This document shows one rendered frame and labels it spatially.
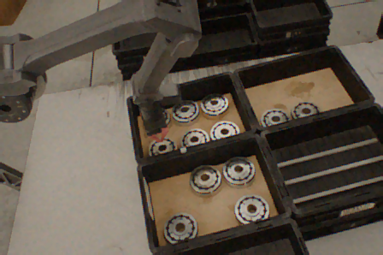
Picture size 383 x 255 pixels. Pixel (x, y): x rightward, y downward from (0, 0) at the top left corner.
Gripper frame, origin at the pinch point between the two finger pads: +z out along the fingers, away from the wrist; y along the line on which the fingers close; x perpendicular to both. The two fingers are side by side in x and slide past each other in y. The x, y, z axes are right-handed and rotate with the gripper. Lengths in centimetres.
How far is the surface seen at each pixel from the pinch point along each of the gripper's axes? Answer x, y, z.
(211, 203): -8.9, -24.5, 11.0
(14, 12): 83, 258, 95
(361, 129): -65, -18, 11
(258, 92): -41.2, 12.1, 11.2
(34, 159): 50, 28, 26
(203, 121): -17.2, 7.4, 11.5
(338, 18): -159, 125, 95
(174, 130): -6.4, 7.9, 11.6
